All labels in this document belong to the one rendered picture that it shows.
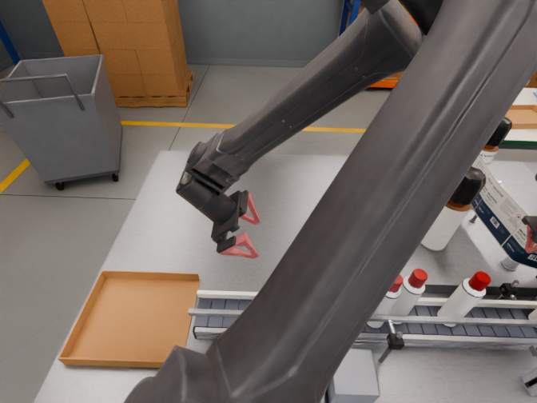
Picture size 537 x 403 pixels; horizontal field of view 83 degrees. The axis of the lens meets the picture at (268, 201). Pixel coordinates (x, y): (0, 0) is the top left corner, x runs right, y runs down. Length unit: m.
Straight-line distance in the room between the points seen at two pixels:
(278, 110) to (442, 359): 0.83
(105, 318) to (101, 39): 3.19
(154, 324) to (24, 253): 1.77
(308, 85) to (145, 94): 3.64
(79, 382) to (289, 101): 0.85
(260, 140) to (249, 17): 4.56
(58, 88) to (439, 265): 3.10
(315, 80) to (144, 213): 1.03
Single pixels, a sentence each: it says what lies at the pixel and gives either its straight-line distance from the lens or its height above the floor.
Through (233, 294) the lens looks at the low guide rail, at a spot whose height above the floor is 0.91.
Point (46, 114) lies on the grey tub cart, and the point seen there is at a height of 0.69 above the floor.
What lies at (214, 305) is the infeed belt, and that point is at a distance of 0.92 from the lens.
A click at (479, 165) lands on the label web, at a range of 1.34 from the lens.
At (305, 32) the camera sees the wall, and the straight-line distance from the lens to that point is 4.99.
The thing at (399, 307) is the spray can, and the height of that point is 0.96.
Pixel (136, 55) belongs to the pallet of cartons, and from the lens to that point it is 3.80.
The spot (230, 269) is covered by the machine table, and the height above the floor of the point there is 0.83.
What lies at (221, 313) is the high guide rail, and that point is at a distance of 0.81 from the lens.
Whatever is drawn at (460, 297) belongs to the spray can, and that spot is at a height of 1.01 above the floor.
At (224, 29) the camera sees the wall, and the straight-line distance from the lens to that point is 5.02.
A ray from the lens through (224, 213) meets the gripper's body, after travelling 0.59.
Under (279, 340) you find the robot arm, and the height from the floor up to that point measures 1.52.
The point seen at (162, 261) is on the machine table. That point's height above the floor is 0.83.
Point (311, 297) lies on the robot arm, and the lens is 0.17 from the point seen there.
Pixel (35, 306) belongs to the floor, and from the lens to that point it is 2.31.
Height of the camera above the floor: 1.68
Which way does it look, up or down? 43 degrees down
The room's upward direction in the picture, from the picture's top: 2 degrees clockwise
